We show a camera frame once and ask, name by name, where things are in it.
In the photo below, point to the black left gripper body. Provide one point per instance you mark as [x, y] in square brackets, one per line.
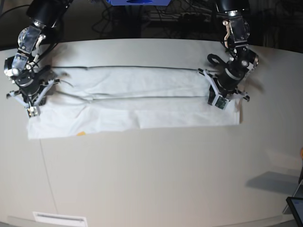
[229, 80]

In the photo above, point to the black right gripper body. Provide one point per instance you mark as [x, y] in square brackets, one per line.
[30, 89]

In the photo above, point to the white printed T-shirt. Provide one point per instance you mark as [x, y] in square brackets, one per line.
[105, 99]

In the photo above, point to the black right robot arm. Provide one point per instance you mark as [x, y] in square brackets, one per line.
[35, 42]

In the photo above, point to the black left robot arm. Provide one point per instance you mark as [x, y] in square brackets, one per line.
[242, 59]

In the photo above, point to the black power strip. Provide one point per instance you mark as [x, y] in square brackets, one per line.
[194, 18]

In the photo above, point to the white label strip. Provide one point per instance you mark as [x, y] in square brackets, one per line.
[63, 220]

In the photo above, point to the black tablet screen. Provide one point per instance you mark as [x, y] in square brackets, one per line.
[296, 206]

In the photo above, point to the white wrist camera right mount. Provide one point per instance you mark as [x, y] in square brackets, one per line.
[33, 109]

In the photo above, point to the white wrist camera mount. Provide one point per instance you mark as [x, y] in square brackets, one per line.
[33, 109]
[219, 96]

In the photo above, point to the white wrist camera left mount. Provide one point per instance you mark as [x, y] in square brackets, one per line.
[219, 96]

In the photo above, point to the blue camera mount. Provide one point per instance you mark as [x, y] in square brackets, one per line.
[139, 2]

